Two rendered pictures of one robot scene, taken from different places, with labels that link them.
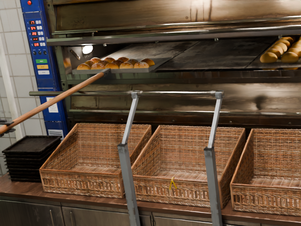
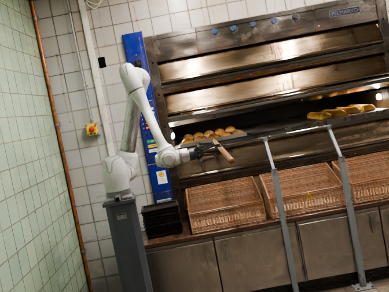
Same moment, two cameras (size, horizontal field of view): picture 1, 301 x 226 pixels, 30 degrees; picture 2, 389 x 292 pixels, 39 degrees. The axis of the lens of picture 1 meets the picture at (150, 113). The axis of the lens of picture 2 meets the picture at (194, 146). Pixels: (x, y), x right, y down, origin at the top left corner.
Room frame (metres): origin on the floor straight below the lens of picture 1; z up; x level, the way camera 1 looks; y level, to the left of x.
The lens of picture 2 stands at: (-0.42, 2.39, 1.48)
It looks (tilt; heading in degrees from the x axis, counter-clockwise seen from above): 4 degrees down; 333
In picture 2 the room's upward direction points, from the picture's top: 11 degrees counter-clockwise
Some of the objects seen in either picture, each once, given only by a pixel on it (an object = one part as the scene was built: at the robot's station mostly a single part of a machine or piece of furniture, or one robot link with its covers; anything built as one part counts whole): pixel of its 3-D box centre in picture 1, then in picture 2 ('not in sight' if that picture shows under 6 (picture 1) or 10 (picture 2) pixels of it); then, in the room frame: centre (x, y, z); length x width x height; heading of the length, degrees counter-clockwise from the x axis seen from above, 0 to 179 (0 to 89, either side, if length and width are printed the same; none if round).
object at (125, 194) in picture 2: not in sight; (118, 194); (2.88, 1.28, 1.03); 0.22 x 0.18 x 0.06; 156
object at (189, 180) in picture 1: (187, 163); (300, 189); (2.93, -0.17, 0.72); 0.56 x 0.49 x 0.28; 61
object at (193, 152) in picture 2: not in sight; (196, 153); (2.62, 0.82, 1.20); 0.09 x 0.07 x 0.08; 63
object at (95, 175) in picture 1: (97, 158); (223, 203); (3.21, 0.36, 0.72); 0.56 x 0.49 x 0.28; 63
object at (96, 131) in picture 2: not in sight; (92, 129); (3.84, 1.06, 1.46); 0.10 x 0.07 x 0.10; 62
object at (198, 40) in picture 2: not in sight; (264, 28); (3.20, -0.30, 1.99); 1.80 x 0.08 x 0.21; 62
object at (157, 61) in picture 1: (122, 63); (212, 138); (3.60, 0.14, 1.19); 0.55 x 0.36 x 0.03; 63
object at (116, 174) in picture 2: not in sight; (114, 172); (2.91, 1.26, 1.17); 0.18 x 0.16 x 0.22; 141
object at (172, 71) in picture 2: not in sight; (269, 52); (3.17, -0.29, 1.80); 1.79 x 0.11 x 0.19; 62
